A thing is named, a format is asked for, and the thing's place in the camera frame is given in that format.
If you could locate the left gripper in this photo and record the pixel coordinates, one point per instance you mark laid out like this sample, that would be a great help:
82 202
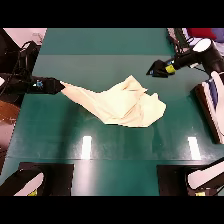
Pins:
45 86

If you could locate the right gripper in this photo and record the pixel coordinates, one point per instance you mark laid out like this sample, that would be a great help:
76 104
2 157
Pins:
163 69

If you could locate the cream shirt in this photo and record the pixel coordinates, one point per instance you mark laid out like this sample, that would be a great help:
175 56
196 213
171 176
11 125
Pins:
128 106

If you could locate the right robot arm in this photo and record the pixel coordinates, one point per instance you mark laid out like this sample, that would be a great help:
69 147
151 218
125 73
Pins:
210 55

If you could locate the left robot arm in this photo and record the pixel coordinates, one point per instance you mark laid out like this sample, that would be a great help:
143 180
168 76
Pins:
16 87

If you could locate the red garment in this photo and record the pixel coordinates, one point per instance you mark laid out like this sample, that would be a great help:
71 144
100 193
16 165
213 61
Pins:
201 32

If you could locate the purple garment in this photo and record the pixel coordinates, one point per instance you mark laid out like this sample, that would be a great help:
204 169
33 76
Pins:
219 34

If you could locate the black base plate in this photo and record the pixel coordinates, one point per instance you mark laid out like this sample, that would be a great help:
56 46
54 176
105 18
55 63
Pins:
171 180
58 178

